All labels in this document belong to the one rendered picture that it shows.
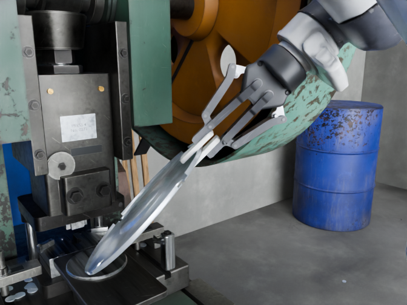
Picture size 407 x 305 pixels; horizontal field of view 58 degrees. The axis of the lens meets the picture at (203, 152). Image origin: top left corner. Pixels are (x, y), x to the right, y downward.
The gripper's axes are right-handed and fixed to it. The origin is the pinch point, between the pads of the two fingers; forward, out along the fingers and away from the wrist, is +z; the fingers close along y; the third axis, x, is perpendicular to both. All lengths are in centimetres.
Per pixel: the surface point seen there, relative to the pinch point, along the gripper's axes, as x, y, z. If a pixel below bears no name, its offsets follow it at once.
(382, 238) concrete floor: -173, -162, -14
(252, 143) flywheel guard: -18.4, -10.1, -5.6
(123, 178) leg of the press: -57, 1, 34
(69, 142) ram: -12.9, 17.3, 19.6
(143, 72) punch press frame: -18.3, 16.6, -0.1
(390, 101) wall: -291, -143, -110
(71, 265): -9.3, -0.1, 37.9
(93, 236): -23.1, -0.8, 37.7
